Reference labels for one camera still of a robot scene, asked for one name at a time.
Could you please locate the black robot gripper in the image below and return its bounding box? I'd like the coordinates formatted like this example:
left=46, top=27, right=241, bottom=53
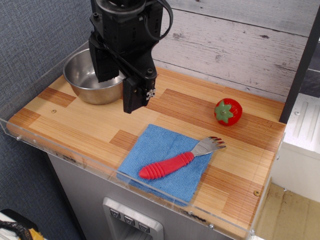
left=89, top=0, right=164, bottom=114

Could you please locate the silver metal pot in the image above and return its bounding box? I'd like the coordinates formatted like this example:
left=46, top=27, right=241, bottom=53
left=63, top=48, right=125, bottom=105

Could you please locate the blue cloth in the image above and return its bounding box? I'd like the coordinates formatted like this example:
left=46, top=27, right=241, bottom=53
left=116, top=123, right=214, bottom=203

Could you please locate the red toy strawberry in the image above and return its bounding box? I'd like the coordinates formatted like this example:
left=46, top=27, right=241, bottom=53
left=214, top=98, right=243, bottom=126

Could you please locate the grey cabinet with buttons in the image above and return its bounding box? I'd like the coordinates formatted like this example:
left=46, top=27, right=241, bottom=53
left=48, top=154, right=228, bottom=240

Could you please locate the clear acrylic table guard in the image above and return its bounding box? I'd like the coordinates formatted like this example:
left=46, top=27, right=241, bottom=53
left=6, top=37, right=290, bottom=240

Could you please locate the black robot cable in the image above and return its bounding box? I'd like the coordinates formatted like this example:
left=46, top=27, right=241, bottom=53
left=143, top=0, right=174, bottom=42

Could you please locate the red handled metal fork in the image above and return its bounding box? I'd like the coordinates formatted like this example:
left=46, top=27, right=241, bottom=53
left=138, top=136, right=226, bottom=180

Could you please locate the black vertical post right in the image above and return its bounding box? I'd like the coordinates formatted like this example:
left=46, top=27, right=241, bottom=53
left=279, top=8, right=320, bottom=124

